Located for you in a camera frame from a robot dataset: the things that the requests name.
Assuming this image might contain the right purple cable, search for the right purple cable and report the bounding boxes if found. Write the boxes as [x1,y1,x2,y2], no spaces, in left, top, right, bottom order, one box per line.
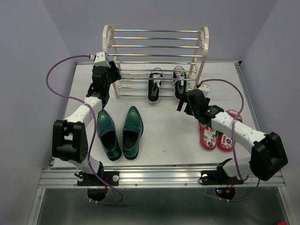
[196,79,261,202]

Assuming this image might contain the left green loafer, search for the left green loafer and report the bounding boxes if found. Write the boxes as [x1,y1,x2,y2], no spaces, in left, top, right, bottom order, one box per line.
[97,109,122,161]

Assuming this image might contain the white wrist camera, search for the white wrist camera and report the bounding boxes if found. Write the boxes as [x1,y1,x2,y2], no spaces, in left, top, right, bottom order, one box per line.
[197,82,210,97]
[89,52,110,68]

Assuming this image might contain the pink kids sandal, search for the pink kids sandal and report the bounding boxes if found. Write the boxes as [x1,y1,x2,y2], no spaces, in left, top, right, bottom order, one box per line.
[217,109,238,152]
[199,123,217,150]

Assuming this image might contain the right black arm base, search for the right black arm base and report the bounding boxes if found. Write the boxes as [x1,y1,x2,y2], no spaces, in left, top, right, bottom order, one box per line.
[198,170,244,201]

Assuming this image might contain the green loafer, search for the green loafer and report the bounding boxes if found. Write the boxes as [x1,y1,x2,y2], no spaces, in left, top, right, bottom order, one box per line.
[97,109,122,161]
[122,106,144,160]

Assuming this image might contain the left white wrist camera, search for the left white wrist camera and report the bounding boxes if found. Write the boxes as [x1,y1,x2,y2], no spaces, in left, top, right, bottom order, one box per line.
[89,52,110,68]

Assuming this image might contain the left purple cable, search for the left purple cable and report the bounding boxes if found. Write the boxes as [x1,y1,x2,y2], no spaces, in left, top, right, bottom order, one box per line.
[46,54,124,206]

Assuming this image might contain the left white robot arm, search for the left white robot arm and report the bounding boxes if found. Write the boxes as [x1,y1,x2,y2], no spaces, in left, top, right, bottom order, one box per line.
[52,61,121,185]

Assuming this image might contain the purple cable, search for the purple cable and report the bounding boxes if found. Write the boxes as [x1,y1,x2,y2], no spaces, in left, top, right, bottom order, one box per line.
[196,79,261,202]
[46,54,124,206]

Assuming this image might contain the black sneaker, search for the black sneaker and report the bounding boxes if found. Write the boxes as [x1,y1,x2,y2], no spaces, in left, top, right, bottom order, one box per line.
[148,67,163,104]
[173,66,187,100]

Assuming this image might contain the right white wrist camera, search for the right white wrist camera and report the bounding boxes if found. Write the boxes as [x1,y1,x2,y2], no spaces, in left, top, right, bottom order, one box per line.
[197,82,210,97]

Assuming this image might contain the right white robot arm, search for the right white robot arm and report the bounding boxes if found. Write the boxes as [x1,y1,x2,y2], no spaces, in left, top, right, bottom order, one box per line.
[177,89,288,183]

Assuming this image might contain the cream and chrome shoe shelf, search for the cream and chrome shoe shelf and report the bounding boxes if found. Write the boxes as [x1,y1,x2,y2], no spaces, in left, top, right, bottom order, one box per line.
[102,25,210,99]

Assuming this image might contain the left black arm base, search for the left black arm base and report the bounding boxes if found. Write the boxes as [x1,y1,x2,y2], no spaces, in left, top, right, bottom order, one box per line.
[74,171,120,203]

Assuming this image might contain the aluminium mounting rail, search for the aluminium mounting rail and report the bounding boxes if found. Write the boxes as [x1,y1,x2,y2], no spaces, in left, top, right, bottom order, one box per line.
[38,166,286,188]

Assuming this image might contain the right green loafer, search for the right green loafer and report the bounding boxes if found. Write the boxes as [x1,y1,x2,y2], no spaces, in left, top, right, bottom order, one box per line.
[122,106,144,160]

